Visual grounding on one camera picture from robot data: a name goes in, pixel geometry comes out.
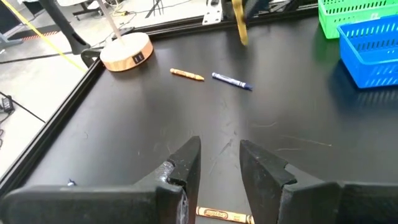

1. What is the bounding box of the green plastic basket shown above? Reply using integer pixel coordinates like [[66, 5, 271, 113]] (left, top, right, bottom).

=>
[[317, 0, 398, 40]]

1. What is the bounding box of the round wooden lamp base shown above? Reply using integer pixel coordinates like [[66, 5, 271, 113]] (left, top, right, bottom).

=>
[[99, 32, 154, 73]]

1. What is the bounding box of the blue plastic basket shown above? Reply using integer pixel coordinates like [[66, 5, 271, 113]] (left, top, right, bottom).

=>
[[336, 14, 398, 90]]

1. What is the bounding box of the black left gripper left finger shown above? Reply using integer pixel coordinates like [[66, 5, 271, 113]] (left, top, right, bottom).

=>
[[0, 136, 202, 224]]

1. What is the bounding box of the thin lamp stem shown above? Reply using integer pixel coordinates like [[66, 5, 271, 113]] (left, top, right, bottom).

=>
[[96, 0, 125, 44]]

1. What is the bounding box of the black curved clamp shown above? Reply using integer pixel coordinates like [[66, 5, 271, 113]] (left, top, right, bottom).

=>
[[80, 48, 104, 68]]

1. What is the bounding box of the orange crayon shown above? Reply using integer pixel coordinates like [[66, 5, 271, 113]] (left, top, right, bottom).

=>
[[169, 68, 205, 82]]

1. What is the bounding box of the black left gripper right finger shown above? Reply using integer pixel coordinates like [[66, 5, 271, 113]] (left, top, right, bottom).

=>
[[239, 140, 398, 224]]

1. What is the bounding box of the black stand leg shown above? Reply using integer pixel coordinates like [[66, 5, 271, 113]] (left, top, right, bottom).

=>
[[38, 0, 91, 56]]

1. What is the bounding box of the yellow-orange crayon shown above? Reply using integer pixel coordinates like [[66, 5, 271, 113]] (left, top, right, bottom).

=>
[[195, 205, 256, 224]]

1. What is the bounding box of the black power adapter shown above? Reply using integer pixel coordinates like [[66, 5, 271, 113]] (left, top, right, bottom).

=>
[[1, 95, 16, 114]]

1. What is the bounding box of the yellow-green crayon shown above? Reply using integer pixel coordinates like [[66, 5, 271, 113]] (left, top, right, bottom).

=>
[[231, 0, 249, 47]]

